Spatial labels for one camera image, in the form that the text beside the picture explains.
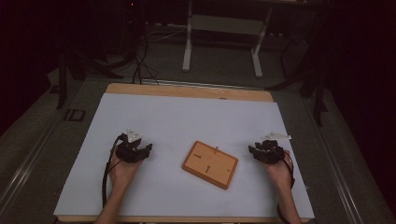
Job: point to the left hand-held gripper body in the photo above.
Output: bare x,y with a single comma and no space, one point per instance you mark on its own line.
126,151

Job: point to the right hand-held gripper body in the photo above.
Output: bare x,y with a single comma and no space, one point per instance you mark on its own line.
274,152

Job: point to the wooden box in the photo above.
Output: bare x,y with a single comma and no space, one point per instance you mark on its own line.
210,164

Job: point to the person's right hand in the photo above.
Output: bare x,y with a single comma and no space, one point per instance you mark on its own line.
280,174

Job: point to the person's left hand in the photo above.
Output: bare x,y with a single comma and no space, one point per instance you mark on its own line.
124,173

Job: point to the white table sheet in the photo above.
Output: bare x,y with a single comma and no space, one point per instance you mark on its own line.
186,124

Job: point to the wooden table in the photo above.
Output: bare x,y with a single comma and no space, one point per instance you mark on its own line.
186,91

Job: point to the black metal stand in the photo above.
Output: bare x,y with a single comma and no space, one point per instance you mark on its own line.
63,81
317,93

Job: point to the black floor bracket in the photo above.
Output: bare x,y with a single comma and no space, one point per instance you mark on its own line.
74,115

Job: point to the metal floor rail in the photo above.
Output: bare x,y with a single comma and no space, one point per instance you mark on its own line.
28,161
336,161

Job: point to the white desk frame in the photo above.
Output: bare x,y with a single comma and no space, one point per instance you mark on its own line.
224,28

